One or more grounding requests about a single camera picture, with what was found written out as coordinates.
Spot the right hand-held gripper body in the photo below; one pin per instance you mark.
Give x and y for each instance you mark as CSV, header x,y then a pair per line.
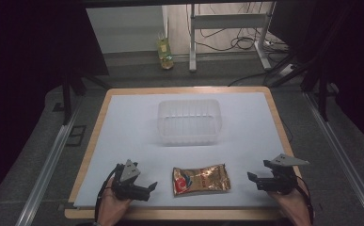
x,y
284,175

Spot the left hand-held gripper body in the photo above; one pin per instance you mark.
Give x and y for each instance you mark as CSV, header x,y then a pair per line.
x,y
129,175

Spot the gold foil snack packet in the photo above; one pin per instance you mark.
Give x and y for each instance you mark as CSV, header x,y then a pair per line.
x,y
201,180

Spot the clear plastic container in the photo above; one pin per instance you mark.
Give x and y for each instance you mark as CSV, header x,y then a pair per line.
x,y
189,125

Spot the person's right hand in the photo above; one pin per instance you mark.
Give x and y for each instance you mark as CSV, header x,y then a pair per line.
x,y
291,207

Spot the person's left hand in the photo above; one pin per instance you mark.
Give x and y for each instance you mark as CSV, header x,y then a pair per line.
x,y
113,207

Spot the white mat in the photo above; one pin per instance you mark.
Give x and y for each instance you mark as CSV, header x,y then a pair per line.
x,y
132,132

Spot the dark floor plate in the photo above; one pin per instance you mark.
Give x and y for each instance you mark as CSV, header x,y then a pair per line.
x,y
76,135

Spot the black metal stand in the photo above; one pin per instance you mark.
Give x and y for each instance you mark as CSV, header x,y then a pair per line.
x,y
323,94
66,97

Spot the white power strip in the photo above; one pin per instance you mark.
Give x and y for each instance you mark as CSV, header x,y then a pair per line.
x,y
287,69

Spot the yellow drink bottle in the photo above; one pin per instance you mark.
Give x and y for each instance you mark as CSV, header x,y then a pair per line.
x,y
165,51

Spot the dark curtain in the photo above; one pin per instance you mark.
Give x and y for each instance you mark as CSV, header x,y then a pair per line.
x,y
23,78
355,62

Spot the metal floor rail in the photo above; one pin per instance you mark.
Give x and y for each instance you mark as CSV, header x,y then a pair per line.
x,y
44,175
342,157

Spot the white desk frame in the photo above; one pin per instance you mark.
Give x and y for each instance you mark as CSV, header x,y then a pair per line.
x,y
226,21

